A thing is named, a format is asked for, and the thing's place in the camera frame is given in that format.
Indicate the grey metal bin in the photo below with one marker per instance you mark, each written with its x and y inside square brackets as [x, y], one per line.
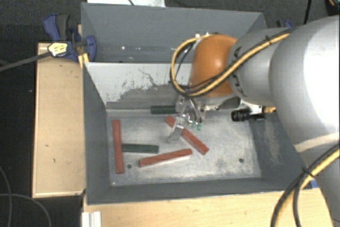
[148, 34]

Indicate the red-brown flat block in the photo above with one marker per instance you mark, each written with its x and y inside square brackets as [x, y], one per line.
[118, 146]
[195, 141]
[162, 158]

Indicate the dark green flat block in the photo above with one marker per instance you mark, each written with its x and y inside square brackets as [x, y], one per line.
[162, 109]
[139, 148]

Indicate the black cylinder on white bracket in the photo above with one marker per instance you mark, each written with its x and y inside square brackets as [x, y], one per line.
[240, 116]

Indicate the pale wood board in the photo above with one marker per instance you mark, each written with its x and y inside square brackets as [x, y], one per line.
[58, 125]

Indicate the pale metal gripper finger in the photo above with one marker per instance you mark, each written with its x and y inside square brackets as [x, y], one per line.
[180, 131]
[173, 132]

